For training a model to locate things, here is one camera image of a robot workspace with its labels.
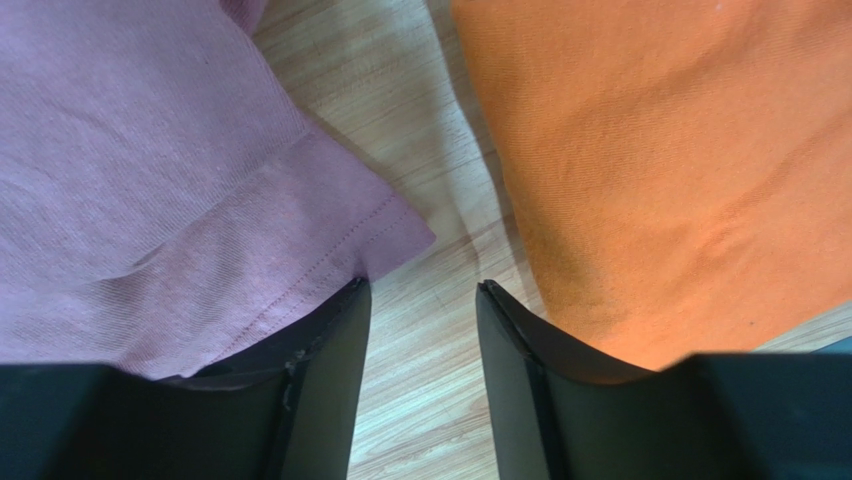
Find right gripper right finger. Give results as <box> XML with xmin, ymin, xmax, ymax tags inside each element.
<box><xmin>476</xmin><ymin>280</ymin><xmax>650</xmax><ymax>479</ymax></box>

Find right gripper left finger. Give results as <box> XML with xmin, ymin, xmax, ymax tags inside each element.
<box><xmin>159</xmin><ymin>279</ymin><xmax>372</xmax><ymax>479</ymax></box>

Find pink t shirt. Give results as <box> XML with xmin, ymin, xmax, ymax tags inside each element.
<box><xmin>1</xmin><ymin>1</ymin><xmax>434</xmax><ymax>379</ymax></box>

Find folded orange t shirt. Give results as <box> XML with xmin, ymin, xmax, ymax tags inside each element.
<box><xmin>452</xmin><ymin>1</ymin><xmax>851</xmax><ymax>369</ymax></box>

